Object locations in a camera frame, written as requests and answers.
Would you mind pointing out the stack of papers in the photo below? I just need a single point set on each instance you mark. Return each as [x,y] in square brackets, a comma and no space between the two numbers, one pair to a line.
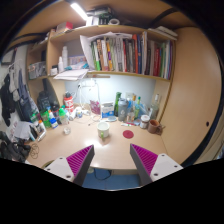
[72,75]

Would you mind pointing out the red white canister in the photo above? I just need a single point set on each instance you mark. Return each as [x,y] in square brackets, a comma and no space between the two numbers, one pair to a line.
[68,101]

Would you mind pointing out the ceiling strip light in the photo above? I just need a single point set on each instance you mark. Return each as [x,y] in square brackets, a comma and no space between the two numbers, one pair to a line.
[77,8]

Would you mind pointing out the small clear glass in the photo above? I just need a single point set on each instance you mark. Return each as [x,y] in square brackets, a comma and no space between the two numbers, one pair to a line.
[67,130]

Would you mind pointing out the green spray bottle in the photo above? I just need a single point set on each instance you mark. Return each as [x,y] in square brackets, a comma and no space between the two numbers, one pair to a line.
[137,108]

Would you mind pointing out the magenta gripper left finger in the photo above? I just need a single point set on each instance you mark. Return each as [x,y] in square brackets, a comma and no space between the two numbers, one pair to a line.
[74,167]

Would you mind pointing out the green cap bottle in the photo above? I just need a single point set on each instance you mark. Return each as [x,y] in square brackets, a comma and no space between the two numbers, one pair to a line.
[63,117]

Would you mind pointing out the white tape roll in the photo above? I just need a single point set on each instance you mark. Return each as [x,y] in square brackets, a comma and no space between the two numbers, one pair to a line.
[114,22]

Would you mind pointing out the round red coaster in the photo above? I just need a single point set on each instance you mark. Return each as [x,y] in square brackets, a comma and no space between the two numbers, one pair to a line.
[128,134]

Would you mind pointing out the grey water bottle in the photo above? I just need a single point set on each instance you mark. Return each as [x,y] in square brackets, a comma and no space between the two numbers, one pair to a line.
[122,109]

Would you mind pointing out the white blue tissue box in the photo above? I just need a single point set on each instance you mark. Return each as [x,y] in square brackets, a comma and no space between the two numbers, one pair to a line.
[107,110]

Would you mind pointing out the clear glass bottle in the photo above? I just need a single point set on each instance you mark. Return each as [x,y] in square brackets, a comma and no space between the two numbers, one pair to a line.
[154,108]

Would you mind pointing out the row of books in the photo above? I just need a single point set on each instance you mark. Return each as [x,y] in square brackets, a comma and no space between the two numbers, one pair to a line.
[129,53]

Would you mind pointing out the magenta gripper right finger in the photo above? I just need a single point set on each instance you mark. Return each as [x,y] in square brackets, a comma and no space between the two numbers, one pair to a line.
[150,166]

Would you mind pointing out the hanging dark clothes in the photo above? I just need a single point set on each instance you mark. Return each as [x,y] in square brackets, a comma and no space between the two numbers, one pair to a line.
[15,97]

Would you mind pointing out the white lidded jar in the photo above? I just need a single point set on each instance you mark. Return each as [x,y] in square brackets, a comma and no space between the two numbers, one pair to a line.
[144,121]

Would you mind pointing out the wooden shelf unit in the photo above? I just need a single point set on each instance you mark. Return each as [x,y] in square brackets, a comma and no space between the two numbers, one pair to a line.
[42,57]

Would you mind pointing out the brown ceramic mug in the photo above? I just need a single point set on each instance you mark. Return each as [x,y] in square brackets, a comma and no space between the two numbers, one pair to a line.
[154,127]

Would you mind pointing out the white mug green handle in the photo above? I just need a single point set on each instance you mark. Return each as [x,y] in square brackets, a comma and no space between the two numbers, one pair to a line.
[103,129]

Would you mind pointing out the pink snack packet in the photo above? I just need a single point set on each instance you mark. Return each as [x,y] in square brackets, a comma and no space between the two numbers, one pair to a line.
[95,107]

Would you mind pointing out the tall green bottle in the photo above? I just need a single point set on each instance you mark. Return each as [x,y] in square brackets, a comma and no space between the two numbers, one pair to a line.
[118,95]

